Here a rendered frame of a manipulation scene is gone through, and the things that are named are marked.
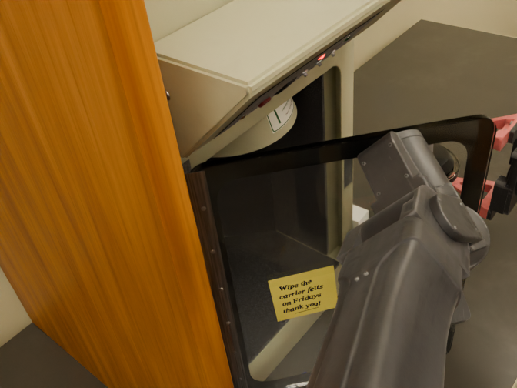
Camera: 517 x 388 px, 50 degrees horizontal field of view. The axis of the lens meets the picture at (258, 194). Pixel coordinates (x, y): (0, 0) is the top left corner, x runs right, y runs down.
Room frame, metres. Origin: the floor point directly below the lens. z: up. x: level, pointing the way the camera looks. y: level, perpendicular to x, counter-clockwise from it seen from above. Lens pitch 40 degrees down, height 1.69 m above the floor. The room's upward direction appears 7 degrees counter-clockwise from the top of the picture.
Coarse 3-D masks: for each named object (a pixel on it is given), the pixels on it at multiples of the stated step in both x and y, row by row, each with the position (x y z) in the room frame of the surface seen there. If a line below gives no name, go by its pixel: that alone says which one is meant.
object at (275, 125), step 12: (288, 108) 0.59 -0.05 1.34; (264, 120) 0.55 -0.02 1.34; (276, 120) 0.56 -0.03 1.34; (288, 120) 0.57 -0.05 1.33; (252, 132) 0.54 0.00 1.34; (264, 132) 0.55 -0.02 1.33; (276, 132) 0.55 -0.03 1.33; (228, 144) 0.54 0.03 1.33; (240, 144) 0.54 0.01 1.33; (252, 144) 0.54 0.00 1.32; (264, 144) 0.54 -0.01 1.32; (216, 156) 0.53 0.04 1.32; (228, 156) 0.53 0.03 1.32
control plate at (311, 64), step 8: (384, 8) 0.51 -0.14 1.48; (352, 32) 0.48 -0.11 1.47; (328, 48) 0.45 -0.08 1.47; (336, 48) 0.53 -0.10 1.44; (328, 56) 0.54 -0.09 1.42; (312, 64) 0.48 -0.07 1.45; (296, 72) 0.43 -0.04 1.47; (288, 80) 0.43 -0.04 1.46; (272, 88) 0.40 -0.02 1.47; (280, 88) 0.45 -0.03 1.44; (264, 96) 0.40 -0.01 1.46; (272, 96) 0.48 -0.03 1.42; (256, 104) 0.42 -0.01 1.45; (248, 112) 0.44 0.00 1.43
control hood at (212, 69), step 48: (240, 0) 0.50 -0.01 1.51; (288, 0) 0.48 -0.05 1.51; (336, 0) 0.47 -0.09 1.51; (384, 0) 0.47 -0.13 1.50; (192, 48) 0.41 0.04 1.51; (240, 48) 0.40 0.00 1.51; (288, 48) 0.39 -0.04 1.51; (192, 96) 0.38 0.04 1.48; (240, 96) 0.35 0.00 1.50; (192, 144) 0.39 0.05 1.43
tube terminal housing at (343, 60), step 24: (144, 0) 0.43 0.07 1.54; (168, 0) 0.45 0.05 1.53; (192, 0) 0.47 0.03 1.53; (216, 0) 0.49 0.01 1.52; (168, 24) 0.44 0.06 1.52; (312, 72) 0.58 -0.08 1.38; (336, 72) 0.66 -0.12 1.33; (288, 96) 0.55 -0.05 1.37; (336, 96) 0.66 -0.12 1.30; (240, 120) 0.49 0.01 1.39; (336, 120) 0.67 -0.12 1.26; (216, 144) 0.46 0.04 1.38; (192, 168) 0.44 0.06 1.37
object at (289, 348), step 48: (336, 144) 0.43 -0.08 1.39; (432, 144) 0.43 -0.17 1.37; (480, 144) 0.44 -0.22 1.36; (240, 192) 0.42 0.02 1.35; (288, 192) 0.42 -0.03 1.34; (336, 192) 0.43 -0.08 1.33; (480, 192) 0.44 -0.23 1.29; (240, 240) 0.42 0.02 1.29; (288, 240) 0.42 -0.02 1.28; (336, 240) 0.43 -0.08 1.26; (240, 288) 0.42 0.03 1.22; (336, 288) 0.43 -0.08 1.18; (240, 336) 0.42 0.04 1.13; (288, 336) 0.42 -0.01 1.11; (288, 384) 0.42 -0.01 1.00
